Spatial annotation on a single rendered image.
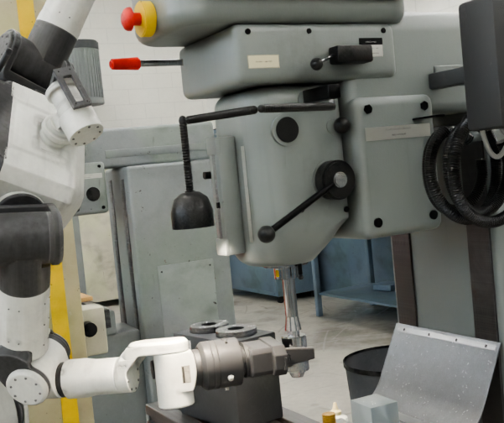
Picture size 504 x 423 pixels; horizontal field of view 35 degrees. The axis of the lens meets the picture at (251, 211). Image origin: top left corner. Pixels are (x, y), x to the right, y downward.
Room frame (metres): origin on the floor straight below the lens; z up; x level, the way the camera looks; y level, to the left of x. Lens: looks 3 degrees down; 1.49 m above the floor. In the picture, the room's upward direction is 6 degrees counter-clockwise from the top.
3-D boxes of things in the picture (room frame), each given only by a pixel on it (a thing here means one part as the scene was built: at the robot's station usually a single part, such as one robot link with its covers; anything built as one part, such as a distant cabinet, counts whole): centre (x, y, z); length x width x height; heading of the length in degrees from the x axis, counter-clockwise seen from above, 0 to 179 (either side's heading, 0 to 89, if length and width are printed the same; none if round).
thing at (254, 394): (1.77, 0.09, 1.05); 0.22 x 0.12 x 0.20; 38
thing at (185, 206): (1.37, 0.10, 1.43); 0.07 x 0.07 x 0.06
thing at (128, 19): (1.39, 0.17, 1.76); 0.04 x 0.03 x 0.04; 28
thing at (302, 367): (1.51, -0.06, 1.13); 0.05 x 0.05 x 0.06
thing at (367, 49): (1.42, -0.18, 1.66); 0.12 x 0.04 x 0.04; 118
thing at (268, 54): (1.53, -0.09, 1.68); 0.34 x 0.24 x 0.10; 118
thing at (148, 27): (1.40, 0.15, 1.76); 0.06 x 0.02 x 0.06; 28
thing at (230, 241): (1.46, 0.04, 1.45); 0.04 x 0.04 x 0.21; 28
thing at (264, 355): (1.48, 0.03, 1.14); 0.13 x 0.12 x 0.10; 15
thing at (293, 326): (1.51, -0.06, 1.23); 0.03 x 0.03 x 0.11
